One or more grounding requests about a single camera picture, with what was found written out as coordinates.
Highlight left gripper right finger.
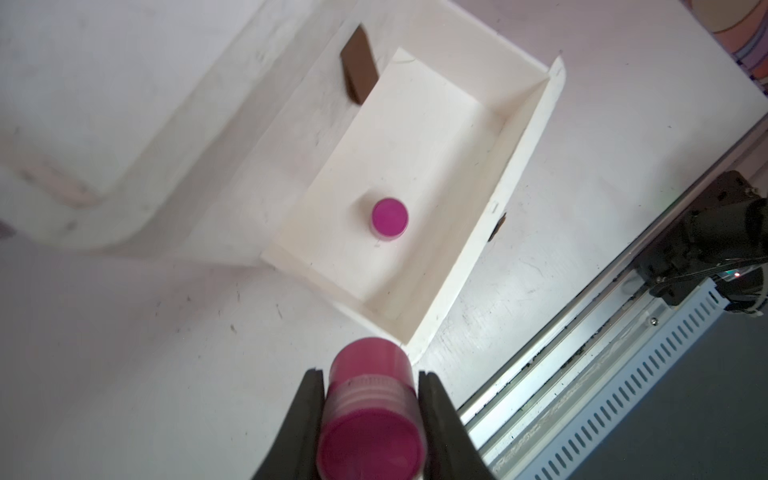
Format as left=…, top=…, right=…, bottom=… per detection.
left=418, top=371, right=495, bottom=480

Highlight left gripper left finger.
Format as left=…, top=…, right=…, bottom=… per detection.
left=252, top=369, right=326, bottom=480

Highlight magenta paint can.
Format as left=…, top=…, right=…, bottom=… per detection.
left=316, top=337, right=427, bottom=480
left=370, top=197, right=409, bottom=240

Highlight white bottom drawer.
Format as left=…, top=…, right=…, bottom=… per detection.
left=263, top=49, right=567, bottom=360

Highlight white perforated cable duct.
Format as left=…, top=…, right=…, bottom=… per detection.
left=501, top=280, right=728, bottom=479

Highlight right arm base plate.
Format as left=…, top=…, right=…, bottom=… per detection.
left=633, top=171, right=767, bottom=315

